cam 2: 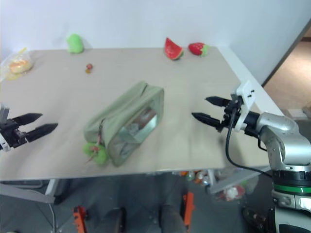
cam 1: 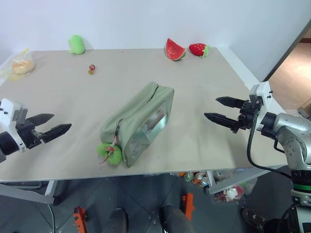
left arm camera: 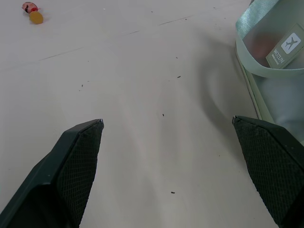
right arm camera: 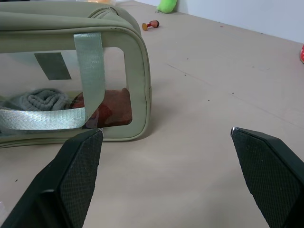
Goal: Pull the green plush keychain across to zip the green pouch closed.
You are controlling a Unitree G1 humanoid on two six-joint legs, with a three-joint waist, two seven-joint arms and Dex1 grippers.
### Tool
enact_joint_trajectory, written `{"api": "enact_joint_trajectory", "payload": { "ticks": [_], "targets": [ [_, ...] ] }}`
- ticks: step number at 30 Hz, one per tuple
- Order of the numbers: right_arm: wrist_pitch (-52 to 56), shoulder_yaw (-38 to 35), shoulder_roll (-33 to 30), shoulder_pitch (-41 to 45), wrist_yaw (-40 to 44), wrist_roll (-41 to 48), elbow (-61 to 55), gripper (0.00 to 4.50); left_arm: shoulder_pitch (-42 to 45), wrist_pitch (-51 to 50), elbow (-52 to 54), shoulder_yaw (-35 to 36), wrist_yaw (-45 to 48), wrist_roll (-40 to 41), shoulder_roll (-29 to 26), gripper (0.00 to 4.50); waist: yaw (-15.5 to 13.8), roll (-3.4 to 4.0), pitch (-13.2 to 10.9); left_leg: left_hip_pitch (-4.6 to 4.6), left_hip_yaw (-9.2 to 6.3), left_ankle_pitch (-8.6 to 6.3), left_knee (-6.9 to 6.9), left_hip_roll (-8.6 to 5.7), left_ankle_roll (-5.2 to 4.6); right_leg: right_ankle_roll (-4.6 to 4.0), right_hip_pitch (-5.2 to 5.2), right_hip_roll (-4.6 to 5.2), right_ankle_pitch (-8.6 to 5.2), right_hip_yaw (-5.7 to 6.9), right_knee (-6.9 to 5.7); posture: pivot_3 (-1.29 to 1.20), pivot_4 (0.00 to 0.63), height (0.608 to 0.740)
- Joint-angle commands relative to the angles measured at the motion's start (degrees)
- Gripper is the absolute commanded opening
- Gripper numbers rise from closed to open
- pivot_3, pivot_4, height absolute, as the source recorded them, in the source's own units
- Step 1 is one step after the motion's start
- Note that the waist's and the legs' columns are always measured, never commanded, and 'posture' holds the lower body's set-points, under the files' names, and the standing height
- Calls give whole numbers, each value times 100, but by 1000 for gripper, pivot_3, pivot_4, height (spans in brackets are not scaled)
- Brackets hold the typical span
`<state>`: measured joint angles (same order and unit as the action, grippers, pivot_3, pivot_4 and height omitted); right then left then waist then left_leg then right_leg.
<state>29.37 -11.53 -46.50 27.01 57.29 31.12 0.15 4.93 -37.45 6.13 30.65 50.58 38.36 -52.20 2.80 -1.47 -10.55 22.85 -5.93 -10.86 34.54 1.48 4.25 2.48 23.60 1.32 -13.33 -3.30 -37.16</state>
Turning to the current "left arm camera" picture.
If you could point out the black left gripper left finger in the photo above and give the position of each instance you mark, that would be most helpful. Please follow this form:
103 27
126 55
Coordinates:
59 180

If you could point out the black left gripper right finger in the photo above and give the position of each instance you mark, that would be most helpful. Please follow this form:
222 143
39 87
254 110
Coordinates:
273 171

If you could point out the pale green fabric bag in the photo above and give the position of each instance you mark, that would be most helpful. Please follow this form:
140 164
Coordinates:
273 76

